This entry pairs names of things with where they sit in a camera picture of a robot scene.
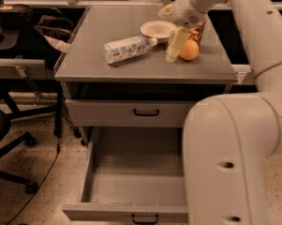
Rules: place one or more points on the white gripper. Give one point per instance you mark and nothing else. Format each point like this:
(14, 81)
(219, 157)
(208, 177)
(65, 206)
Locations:
(185, 7)

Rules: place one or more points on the clear plastic water bottle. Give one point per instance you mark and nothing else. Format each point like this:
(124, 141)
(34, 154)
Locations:
(127, 48)

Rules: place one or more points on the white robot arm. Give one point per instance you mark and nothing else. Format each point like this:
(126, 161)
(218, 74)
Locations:
(226, 137)

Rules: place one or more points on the grey drawer cabinet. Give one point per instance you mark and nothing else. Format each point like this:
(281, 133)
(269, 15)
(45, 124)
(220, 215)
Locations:
(84, 73)

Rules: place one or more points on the closed grey upper drawer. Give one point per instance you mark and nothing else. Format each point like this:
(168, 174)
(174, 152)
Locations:
(116, 113)

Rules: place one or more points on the open grey lower drawer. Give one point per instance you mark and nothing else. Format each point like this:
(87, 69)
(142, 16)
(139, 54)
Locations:
(132, 174)

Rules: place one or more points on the white paper bowl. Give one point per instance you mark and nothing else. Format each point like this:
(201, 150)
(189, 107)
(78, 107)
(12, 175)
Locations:
(161, 30)

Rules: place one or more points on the orange patterned drink can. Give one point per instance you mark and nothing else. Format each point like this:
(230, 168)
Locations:
(197, 32)

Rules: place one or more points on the orange fruit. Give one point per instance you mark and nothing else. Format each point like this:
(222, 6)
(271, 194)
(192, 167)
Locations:
(190, 50)

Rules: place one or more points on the dark bag on desk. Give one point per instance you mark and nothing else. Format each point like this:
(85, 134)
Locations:
(15, 16)

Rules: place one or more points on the dark backpack with strap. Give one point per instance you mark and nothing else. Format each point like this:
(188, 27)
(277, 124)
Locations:
(57, 31)

